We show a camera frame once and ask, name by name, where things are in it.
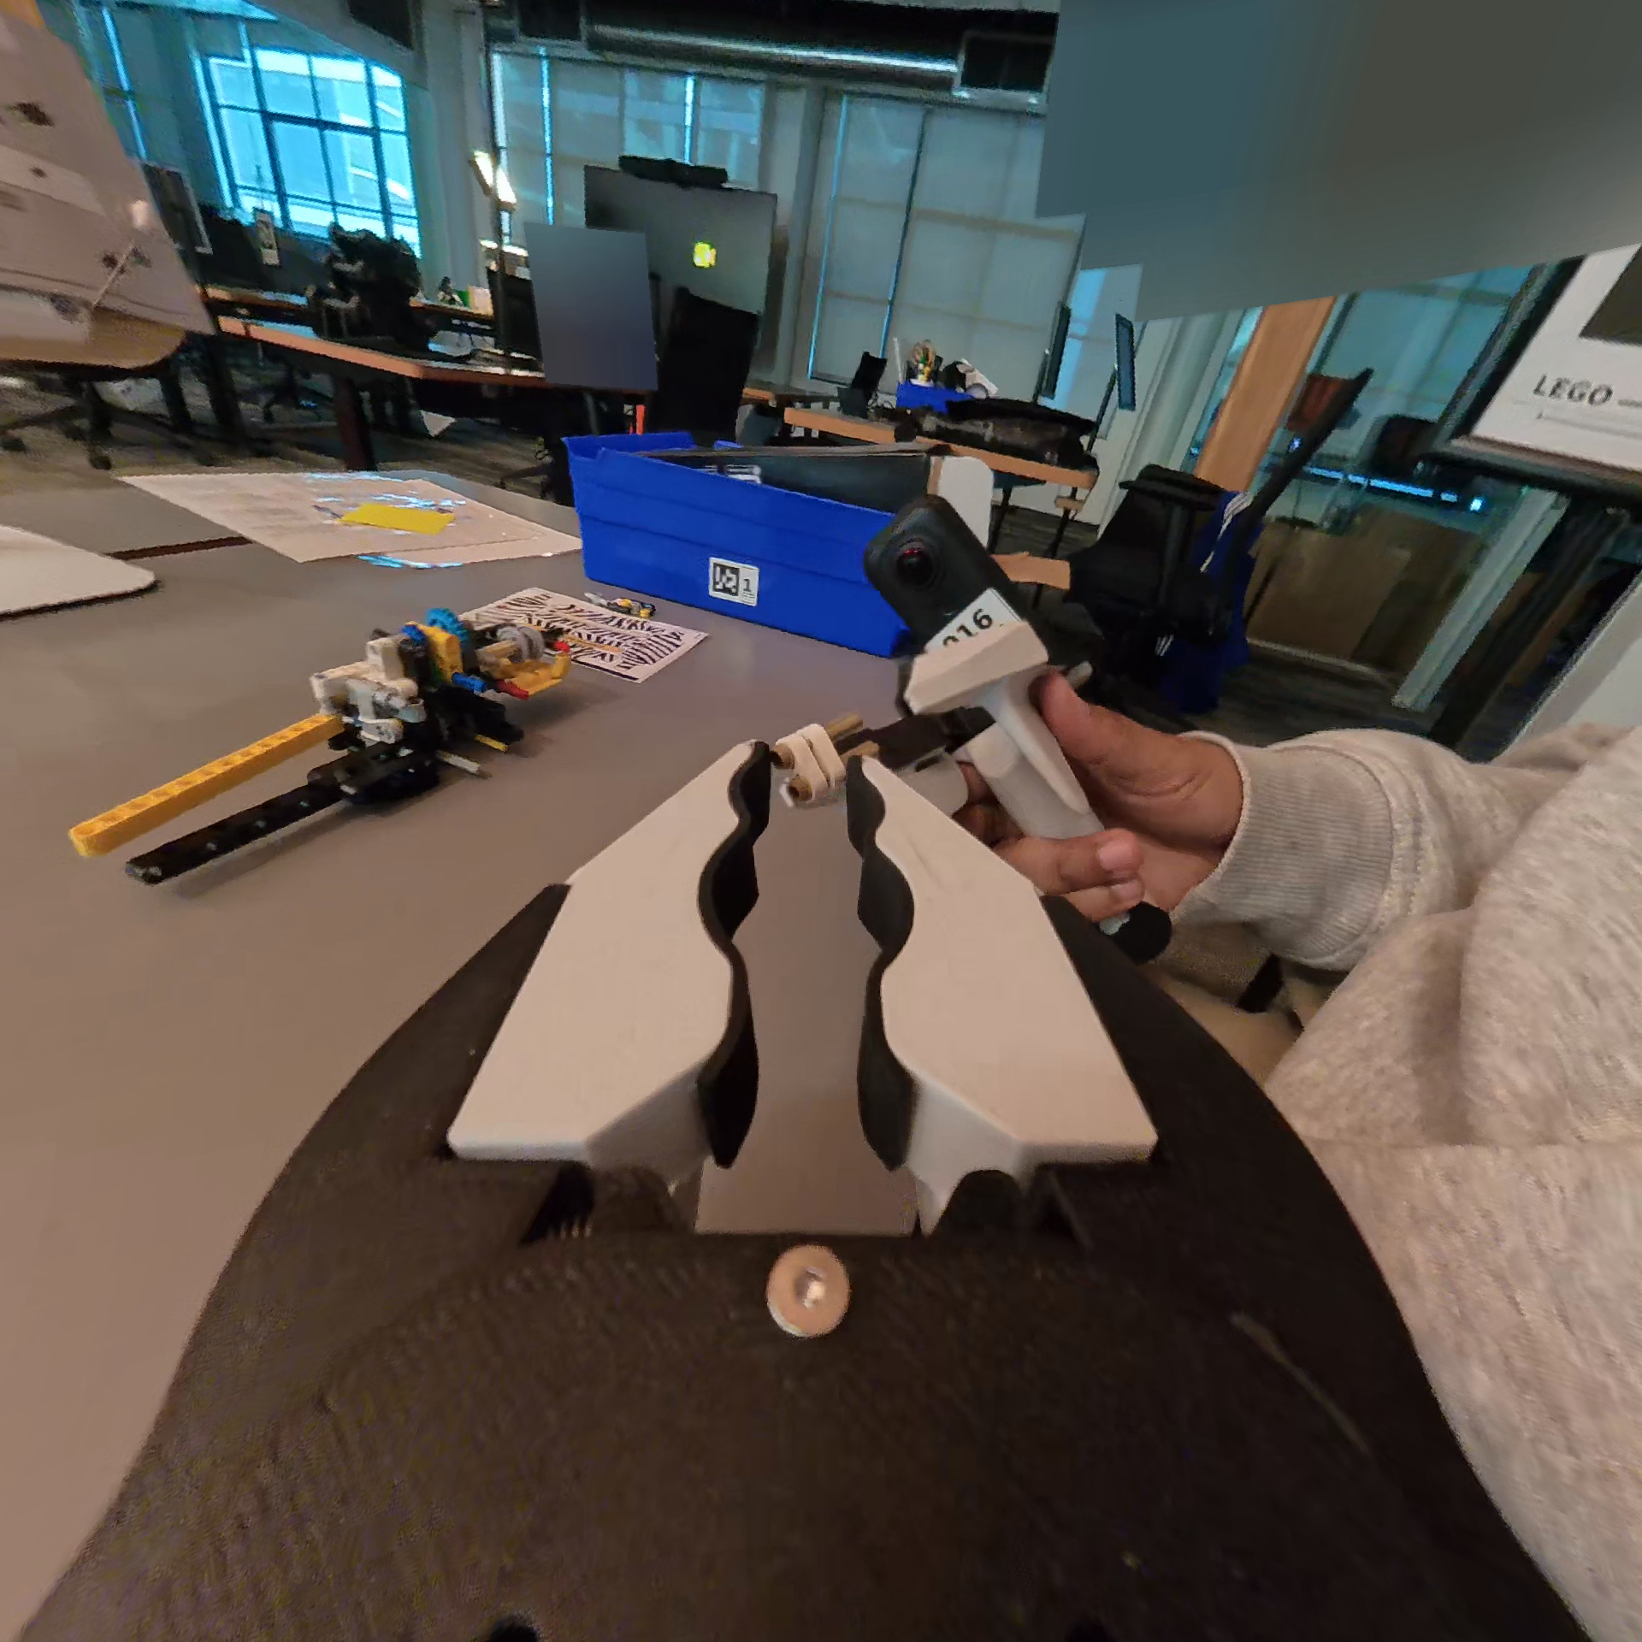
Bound framed white poster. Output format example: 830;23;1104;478
1462;243;1642;476

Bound person's right hand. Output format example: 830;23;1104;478
956;672;1251;928

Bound wooden column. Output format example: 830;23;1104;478
1192;296;1335;494

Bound black high-back office chair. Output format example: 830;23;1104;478
654;286;758;443

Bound black bag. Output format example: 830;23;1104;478
922;396;1098;468

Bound long wood-top desk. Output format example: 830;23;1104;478
211;286;656;468

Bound partly built lego model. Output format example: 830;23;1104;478
70;619;572;887

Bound zebra striped sticker sheet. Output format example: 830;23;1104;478
459;588;709;683

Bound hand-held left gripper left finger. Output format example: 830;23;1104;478
445;736;774;1197

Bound large black screen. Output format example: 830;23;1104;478
582;163;780;386

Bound person's right forearm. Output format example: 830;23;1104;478
1173;724;1642;976

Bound laminated paper sheet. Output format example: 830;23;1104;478
117;470;582;566

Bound blue jacket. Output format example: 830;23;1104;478
1186;492;1264;707

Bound blue plastic bin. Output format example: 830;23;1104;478
565;433;914;658

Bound tan lego axle white connectors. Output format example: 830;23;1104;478
772;713;864;812

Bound dark equipment on desk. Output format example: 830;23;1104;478
307;224;424;347

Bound lego instruction booklet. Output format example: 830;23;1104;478
0;13;217;361

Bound large paned window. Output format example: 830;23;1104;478
191;38;412;238

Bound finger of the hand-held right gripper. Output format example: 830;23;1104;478
846;713;971;758
881;740;985;818

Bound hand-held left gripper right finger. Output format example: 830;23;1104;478
844;754;1161;1235

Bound black flat case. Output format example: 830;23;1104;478
641;441;952;513

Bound black desk monitor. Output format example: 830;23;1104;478
486;261;541;361

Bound white rounded board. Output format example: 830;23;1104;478
930;455;995;552

